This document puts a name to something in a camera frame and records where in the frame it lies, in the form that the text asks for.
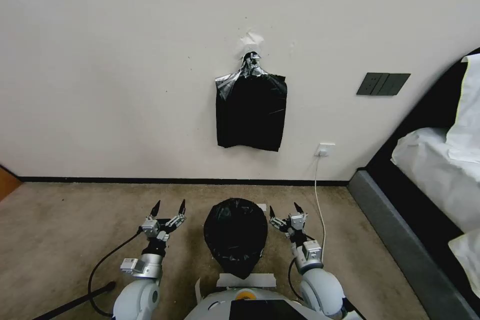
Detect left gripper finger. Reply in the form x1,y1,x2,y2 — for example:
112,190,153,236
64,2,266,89
161,199,187,237
145,200,161,223

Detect trash bin with black liner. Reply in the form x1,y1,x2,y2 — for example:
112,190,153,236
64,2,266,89
203,197,269,280

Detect hanging black trash bags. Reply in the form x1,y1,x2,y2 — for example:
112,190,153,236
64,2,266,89
214,51,289,153

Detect wide white floor tape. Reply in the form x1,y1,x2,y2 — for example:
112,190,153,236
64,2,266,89
216,271,277,290

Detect white robot front shell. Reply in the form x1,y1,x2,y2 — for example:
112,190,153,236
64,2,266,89
182,285,309,320

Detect black rod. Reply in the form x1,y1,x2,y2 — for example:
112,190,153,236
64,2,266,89
36,281,117,320

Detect white duvet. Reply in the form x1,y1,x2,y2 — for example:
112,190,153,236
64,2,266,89
389,126,480,232

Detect brown wooden furniture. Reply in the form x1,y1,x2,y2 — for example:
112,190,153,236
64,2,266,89
0,165,24,203

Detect white bedding corner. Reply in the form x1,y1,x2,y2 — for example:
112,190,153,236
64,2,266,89
447,227,480,280

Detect white pillow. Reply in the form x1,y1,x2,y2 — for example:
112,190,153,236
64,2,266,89
445,53,480,164

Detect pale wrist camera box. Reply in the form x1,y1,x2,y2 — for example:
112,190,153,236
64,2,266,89
140,218,161,240
288,213,309,231

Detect white power cable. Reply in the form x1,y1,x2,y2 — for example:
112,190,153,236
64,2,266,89
313,152,328,259

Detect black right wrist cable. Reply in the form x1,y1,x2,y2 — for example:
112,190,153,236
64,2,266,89
287,234,317,300

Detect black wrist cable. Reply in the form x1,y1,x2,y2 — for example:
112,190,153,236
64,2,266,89
287,234,317,300
87,231,146,318

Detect white wall outlet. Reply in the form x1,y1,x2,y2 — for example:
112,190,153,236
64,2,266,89
313,142,337,158

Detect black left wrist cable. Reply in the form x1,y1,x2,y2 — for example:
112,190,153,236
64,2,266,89
87,231,146,318

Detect dark grey bed frame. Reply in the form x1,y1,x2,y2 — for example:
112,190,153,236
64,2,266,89
347,46,480,320

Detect dark wall switch panel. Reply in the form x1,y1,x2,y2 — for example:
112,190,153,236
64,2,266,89
355,71,412,98

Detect white taped wall hook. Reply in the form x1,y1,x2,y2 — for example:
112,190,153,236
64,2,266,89
235,28,266,61

